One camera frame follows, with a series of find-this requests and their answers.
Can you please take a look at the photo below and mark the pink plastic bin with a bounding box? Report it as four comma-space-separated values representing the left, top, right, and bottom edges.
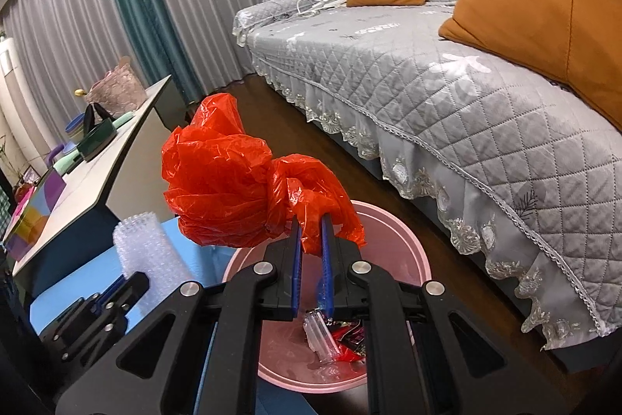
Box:
221, 200, 433, 394

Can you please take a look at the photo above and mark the clear plastic packaging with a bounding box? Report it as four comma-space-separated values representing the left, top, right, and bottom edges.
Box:
302, 309, 342, 366

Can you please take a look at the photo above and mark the white standing air conditioner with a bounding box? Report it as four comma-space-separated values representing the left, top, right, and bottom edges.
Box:
0, 35, 36, 156

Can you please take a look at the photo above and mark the mint green tray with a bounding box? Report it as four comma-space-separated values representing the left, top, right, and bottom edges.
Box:
51, 111, 135, 176

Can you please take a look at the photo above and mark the colourful rectangular box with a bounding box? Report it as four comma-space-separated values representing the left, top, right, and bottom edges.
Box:
1, 174, 67, 263

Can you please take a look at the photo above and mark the dark patterned wrapper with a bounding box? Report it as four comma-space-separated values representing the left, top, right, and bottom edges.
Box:
329, 319, 366, 348

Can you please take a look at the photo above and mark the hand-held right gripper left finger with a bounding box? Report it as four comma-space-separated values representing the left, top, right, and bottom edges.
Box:
56, 217, 303, 415

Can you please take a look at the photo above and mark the bamboo plant in vase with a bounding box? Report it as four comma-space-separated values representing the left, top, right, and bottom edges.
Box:
0, 137, 21, 183

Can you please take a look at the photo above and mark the teal curtain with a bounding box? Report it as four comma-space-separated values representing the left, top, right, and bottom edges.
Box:
99, 0, 206, 101

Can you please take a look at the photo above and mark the grey quilted sofa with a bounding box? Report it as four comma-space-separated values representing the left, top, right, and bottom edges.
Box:
232, 0, 622, 374

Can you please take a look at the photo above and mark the white coffee table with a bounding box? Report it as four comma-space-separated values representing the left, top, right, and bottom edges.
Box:
12, 75, 189, 299

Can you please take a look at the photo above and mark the white cable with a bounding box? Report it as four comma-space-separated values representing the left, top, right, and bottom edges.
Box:
261, 0, 349, 21

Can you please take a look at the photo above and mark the pink fabric basket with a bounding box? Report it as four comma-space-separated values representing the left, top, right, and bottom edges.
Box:
86, 58, 149, 117

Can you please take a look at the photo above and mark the small red plastic bag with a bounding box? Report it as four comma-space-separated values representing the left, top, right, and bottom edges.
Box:
334, 341, 367, 363

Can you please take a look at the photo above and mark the purple mug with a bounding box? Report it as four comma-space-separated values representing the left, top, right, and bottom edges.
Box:
45, 143, 67, 169

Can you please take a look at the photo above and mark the large red plastic bag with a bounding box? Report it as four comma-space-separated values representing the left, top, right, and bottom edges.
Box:
162, 93, 367, 257

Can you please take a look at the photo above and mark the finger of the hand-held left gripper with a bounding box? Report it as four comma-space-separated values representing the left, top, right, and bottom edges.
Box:
103, 271, 150, 315
94, 275, 130, 302

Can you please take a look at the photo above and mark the dark green round tin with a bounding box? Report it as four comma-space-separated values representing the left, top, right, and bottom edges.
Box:
77, 119, 119, 163

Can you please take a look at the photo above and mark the pale bubble wrap sheet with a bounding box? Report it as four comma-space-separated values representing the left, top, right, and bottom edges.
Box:
113, 211, 196, 315

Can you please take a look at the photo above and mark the stack of coloured bowls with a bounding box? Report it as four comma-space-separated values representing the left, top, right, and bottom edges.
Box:
65, 114, 89, 142

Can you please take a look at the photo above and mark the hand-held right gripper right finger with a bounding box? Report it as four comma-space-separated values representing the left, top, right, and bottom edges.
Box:
320, 212, 567, 415

